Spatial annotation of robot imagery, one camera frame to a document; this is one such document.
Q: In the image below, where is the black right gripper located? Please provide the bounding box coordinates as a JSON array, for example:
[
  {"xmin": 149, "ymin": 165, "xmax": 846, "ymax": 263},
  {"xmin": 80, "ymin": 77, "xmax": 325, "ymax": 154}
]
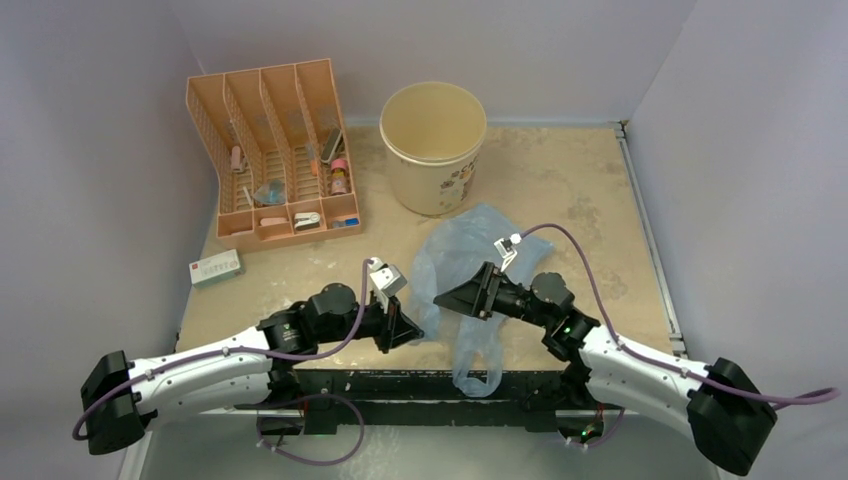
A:
[{"xmin": 434, "ymin": 262, "xmax": 552, "ymax": 329}]

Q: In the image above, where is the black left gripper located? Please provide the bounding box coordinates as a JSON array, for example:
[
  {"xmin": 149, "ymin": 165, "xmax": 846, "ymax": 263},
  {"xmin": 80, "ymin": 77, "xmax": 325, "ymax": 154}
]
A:
[{"xmin": 317, "ymin": 290, "xmax": 423, "ymax": 353}]

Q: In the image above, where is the light blue plastic trash bag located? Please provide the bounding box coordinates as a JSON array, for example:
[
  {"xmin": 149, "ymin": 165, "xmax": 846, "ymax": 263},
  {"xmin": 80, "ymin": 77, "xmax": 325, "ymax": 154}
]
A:
[{"xmin": 405, "ymin": 203, "xmax": 519, "ymax": 398}]

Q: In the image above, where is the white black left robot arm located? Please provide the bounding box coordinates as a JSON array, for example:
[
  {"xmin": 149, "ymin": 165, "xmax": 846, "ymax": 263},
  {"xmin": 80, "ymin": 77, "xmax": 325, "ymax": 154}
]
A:
[{"xmin": 72, "ymin": 283, "xmax": 424, "ymax": 455}]

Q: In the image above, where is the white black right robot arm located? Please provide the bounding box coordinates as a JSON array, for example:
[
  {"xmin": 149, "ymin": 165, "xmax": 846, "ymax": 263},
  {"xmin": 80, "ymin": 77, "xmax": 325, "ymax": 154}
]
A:
[{"xmin": 433, "ymin": 262, "xmax": 777, "ymax": 476}]

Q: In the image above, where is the beige plastic trash bin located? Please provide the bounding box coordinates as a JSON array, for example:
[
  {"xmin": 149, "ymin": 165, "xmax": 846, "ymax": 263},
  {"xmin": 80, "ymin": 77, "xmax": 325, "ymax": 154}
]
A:
[{"xmin": 379, "ymin": 81, "xmax": 488, "ymax": 216}]

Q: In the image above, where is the blue grey stamp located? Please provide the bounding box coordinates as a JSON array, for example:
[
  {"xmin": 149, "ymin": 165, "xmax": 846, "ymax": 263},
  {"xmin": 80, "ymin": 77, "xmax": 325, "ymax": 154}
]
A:
[{"xmin": 332, "ymin": 217, "xmax": 360, "ymax": 229}]

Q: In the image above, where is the white mini stapler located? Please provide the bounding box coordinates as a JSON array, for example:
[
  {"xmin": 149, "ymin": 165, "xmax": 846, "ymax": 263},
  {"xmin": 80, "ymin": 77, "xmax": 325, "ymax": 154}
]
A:
[{"xmin": 293, "ymin": 212, "xmax": 321, "ymax": 232}]

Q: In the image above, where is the pink labelled small bottle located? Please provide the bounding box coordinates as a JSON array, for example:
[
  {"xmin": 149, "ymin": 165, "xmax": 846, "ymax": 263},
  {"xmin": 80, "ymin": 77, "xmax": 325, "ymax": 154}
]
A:
[{"xmin": 330, "ymin": 157, "xmax": 350, "ymax": 196}]

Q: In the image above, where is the pink eraser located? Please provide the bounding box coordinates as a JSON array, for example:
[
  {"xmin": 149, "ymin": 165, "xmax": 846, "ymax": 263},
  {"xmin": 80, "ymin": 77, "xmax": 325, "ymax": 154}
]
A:
[{"xmin": 259, "ymin": 217, "xmax": 287, "ymax": 227}]

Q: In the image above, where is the blue correction tape package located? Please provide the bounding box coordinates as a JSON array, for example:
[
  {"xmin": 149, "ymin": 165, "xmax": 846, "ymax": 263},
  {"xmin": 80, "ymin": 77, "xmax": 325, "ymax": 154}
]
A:
[{"xmin": 252, "ymin": 179, "xmax": 287, "ymax": 206}]

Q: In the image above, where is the pink plastic desk organizer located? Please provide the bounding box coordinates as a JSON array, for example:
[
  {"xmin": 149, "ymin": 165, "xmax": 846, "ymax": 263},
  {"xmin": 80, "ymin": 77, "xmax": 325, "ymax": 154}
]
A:
[{"xmin": 186, "ymin": 59, "xmax": 364, "ymax": 253}]

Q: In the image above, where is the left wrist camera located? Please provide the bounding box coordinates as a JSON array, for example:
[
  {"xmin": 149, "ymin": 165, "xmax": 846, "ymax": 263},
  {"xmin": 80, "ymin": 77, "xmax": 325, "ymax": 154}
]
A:
[{"xmin": 368, "ymin": 257, "xmax": 407, "ymax": 301}]

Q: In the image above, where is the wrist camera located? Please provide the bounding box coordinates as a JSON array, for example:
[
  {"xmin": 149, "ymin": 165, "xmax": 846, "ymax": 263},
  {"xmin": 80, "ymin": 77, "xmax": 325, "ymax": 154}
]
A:
[
  {"xmin": 368, "ymin": 257, "xmax": 407, "ymax": 301},
  {"xmin": 494, "ymin": 233, "xmax": 523, "ymax": 272}
]

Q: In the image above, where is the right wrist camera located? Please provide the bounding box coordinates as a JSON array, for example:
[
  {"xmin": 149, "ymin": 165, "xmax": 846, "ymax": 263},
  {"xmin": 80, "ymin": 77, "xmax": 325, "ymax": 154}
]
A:
[{"xmin": 494, "ymin": 233, "xmax": 523, "ymax": 272}]

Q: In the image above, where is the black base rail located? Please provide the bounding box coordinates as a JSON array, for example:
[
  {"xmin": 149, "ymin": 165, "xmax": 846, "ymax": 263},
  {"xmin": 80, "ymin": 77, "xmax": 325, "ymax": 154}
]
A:
[{"xmin": 240, "ymin": 369, "xmax": 620, "ymax": 440}]

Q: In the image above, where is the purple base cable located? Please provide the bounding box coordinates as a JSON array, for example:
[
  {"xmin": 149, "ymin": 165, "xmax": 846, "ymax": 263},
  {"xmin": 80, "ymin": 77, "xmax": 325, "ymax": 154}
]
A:
[{"xmin": 254, "ymin": 394, "xmax": 367, "ymax": 466}]

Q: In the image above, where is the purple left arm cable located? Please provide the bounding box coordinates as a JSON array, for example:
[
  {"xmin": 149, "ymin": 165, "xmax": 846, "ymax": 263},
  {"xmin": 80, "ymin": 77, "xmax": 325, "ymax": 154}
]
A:
[{"xmin": 71, "ymin": 258, "xmax": 376, "ymax": 443}]

